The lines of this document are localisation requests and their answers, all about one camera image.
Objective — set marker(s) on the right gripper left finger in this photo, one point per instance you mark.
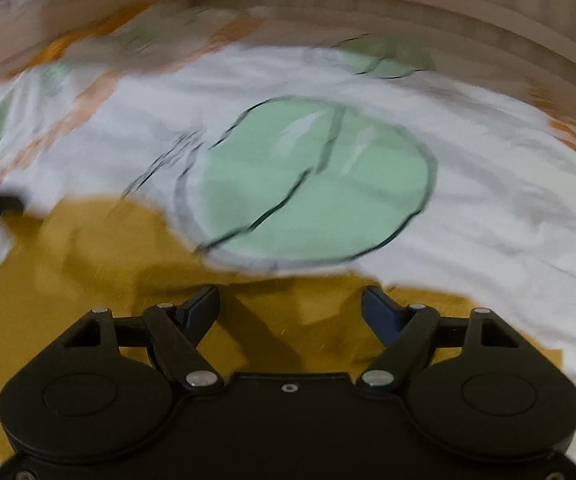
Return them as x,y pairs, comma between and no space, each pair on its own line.
176,332

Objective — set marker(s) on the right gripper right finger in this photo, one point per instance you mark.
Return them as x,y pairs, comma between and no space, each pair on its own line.
406,334

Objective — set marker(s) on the mustard yellow knit sweater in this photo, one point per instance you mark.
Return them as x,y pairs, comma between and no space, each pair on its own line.
122,255

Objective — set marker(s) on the orange fitted bed sheet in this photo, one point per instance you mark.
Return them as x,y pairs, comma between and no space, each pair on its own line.
101,28

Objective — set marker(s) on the white leaf print duvet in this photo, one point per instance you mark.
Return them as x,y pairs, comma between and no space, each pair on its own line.
279,148

